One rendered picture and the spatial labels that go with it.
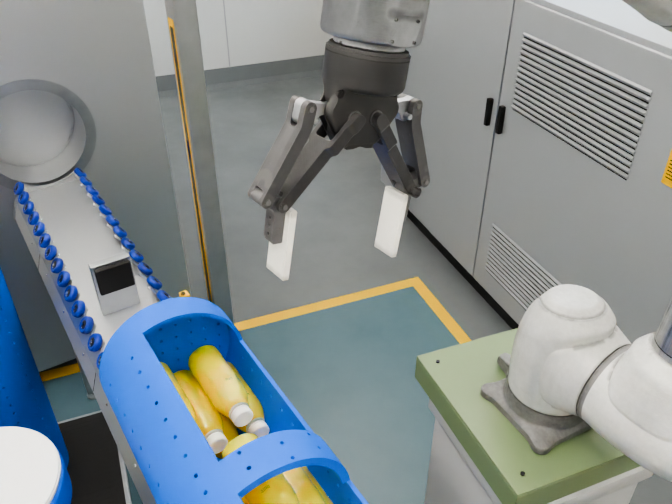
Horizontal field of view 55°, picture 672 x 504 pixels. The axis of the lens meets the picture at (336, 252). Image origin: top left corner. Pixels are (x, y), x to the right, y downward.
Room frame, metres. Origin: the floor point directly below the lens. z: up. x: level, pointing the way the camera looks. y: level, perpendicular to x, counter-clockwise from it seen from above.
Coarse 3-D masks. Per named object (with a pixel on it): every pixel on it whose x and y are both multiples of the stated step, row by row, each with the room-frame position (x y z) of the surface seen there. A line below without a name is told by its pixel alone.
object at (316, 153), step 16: (320, 128) 0.54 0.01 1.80; (352, 128) 0.53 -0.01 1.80; (320, 144) 0.52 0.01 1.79; (336, 144) 0.52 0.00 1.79; (304, 160) 0.52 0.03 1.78; (320, 160) 0.51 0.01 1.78; (288, 176) 0.51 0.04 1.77; (304, 176) 0.50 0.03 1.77; (288, 192) 0.49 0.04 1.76; (288, 208) 0.49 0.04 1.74
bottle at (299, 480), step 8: (288, 472) 0.67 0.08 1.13; (296, 472) 0.67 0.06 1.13; (304, 472) 0.68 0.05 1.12; (288, 480) 0.65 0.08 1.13; (296, 480) 0.65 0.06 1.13; (304, 480) 0.65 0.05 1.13; (296, 488) 0.64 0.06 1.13; (304, 488) 0.64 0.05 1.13; (312, 488) 0.64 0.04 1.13; (304, 496) 0.62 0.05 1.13; (312, 496) 0.62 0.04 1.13; (320, 496) 0.63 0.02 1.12
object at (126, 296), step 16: (112, 256) 1.35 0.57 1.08; (128, 256) 1.35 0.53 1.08; (96, 272) 1.29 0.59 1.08; (112, 272) 1.31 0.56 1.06; (128, 272) 1.33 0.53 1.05; (96, 288) 1.30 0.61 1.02; (112, 288) 1.31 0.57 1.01; (128, 288) 1.34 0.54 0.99; (112, 304) 1.32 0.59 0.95; (128, 304) 1.34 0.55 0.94
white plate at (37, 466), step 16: (0, 432) 0.83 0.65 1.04; (16, 432) 0.83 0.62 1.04; (32, 432) 0.83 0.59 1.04; (0, 448) 0.79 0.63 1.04; (16, 448) 0.79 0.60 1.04; (32, 448) 0.79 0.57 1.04; (48, 448) 0.79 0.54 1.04; (0, 464) 0.76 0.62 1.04; (16, 464) 0.76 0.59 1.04; (32, 464) 0.76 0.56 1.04; (48, 464) 0.76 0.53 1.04; (0, 480) 0.72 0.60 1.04; (16, 480) 0.72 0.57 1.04; (32, 480) 0.72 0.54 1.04; (48, 480) 0.72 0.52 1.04; (0, 496) 0.69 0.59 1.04; (16, 496) 0.69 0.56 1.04; (32, 496) 0.69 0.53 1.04; (48, 496) 0.69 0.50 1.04
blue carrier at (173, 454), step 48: (144, 336) 0.90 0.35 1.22; (192, 336) 1.01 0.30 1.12; (240, 336) 1.01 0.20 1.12; (144, 384) 0.80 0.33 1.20; (144, 432) 0.72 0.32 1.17; (192, 432) 0.68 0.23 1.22; (240, 432) 0.88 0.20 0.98; (288, 432) 0.68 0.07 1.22; (192, 480) 0.60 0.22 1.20; (240, 480) 0.58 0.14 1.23; (336, 480) 0.69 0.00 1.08
